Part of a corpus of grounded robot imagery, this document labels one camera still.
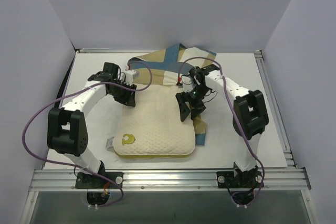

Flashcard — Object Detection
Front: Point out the blue tan white checked pillowcase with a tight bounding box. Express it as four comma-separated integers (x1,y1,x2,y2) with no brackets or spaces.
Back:
128,44,216,146

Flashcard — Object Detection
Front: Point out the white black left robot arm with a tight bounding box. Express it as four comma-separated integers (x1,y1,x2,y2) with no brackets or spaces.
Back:
47,62,139,188

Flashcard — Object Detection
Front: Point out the aluminium front frame rail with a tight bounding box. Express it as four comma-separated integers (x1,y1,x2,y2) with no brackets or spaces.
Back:
29,168,311,191

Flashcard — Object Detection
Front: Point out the aluminium frame rail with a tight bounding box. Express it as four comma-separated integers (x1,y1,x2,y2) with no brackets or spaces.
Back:
76,48,262,55
29,168,311,191

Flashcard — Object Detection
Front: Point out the aluminium back frame rail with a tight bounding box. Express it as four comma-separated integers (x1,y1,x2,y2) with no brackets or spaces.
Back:
76,48,262,55

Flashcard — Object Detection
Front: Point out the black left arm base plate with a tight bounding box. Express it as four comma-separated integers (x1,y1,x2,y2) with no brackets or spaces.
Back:
75,172,124,189

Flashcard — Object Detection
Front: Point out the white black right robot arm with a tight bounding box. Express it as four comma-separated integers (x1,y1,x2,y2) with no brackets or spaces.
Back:
175,64,269,187

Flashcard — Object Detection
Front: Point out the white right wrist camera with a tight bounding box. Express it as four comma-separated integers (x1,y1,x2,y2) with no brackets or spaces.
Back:
176,74,194,92

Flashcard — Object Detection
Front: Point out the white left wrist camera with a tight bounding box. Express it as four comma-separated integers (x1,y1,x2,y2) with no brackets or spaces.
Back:
123,70,140,82

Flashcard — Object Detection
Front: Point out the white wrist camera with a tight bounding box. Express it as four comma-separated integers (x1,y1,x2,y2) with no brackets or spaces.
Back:
176,74,194,92
123,70,140,82

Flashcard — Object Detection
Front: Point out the cream pillow with yellow edge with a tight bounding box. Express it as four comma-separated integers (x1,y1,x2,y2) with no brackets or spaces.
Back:
106,85,196,157

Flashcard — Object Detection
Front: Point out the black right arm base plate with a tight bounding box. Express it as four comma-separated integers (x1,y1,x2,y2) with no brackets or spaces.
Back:
216,167,264,189

